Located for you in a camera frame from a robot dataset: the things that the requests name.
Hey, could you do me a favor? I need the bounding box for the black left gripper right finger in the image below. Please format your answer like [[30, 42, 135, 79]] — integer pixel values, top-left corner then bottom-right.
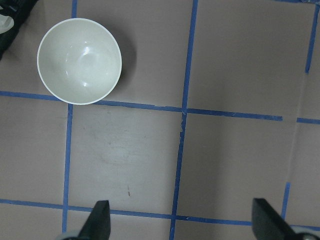
[[251, 198, 300, 240]]

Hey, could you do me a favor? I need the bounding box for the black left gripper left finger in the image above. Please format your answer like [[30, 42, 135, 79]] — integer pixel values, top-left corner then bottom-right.
[[76, 200, 111, 240]]

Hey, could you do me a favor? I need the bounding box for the white ceramic bowl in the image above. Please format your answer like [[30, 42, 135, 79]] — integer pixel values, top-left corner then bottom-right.
[[36, 18, 122, 105]]

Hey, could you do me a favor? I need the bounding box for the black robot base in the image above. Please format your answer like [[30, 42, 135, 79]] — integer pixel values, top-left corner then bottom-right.
[[0, 0, 38, 59]]

